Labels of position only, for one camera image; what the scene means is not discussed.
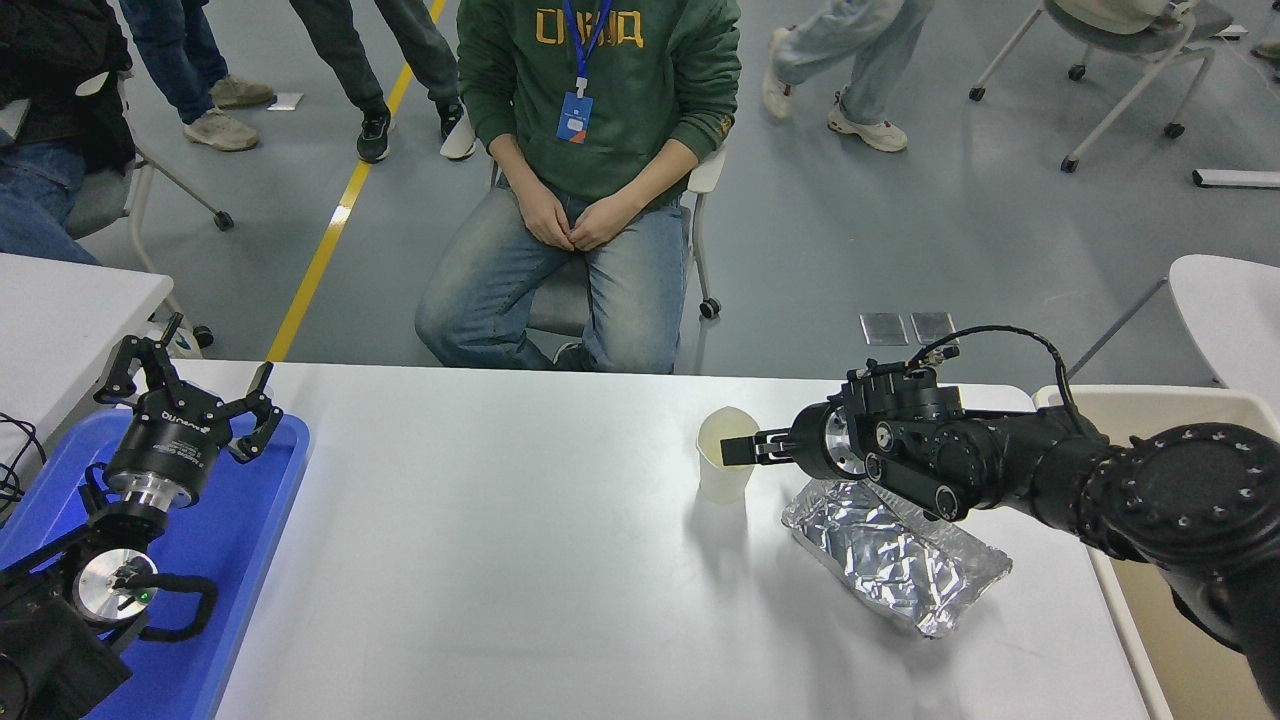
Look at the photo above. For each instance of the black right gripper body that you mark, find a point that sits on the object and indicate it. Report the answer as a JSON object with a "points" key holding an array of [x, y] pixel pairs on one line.
{"points": [[810, 445]]}

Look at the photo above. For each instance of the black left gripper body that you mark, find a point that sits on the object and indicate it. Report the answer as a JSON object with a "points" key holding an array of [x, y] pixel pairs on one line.
{"points": [[170, 440]]}

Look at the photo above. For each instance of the white paper cup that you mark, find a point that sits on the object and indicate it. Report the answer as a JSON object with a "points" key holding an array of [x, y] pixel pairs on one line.
{"points": [[720, 485]]}

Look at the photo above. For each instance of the silver foil tray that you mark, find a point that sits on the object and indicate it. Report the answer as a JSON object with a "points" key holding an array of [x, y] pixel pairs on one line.
{"points": [[880, 560]]}

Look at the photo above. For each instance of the person's right forearm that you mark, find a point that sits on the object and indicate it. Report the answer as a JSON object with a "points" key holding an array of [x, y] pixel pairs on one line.
{"points": [[515, 165]]}

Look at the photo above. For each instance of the person's left forearm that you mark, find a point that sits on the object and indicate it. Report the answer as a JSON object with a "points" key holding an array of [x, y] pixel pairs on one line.
{"points": [[655, 175]]}

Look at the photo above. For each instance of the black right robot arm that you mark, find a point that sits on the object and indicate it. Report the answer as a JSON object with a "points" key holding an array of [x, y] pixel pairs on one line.
{"points": [[1150, 480]]}

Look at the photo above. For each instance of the person's left hand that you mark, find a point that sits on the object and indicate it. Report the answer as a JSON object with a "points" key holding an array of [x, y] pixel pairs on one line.
{"points": [[605, 222]]}

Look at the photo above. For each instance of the person's right hand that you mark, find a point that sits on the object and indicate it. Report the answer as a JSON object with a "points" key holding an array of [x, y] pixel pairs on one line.
{"points": [[548, 218]]}

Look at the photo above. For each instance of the white side table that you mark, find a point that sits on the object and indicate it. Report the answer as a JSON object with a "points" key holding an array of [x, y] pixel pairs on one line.
{"points": [[60, 320]]}

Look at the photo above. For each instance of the blue plastic tray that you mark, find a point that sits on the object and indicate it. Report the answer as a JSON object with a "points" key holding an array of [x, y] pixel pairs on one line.
{"points": [[230, 540]]}

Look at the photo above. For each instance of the metal floor socket plate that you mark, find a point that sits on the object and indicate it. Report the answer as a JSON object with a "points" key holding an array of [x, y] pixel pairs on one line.
{"points": [[883, 330], [934, 326]]}

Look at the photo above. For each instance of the grey wheeled chair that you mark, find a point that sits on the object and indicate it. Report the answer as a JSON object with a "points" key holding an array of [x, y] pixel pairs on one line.
{"points": [[1130, 25], [100, 205]]}

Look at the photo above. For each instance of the grey chair with white armrests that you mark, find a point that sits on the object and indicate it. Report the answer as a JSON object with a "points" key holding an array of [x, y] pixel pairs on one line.
{"points": [[705, 170]]}

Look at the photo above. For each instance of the person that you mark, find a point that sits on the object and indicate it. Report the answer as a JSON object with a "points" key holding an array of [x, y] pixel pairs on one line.
{"points": [[340, 50], [640, 70], [860, 50], [50, 60], [1270, 49], [160, 50]]}

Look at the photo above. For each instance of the large pale plastic bin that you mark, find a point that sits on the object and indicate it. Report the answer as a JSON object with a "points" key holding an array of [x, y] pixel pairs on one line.
{"points": [[1150, 640]]}

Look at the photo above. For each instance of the white bar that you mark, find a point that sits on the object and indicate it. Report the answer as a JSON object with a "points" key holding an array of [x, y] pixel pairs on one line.
{"points": [[1240, 178]]}

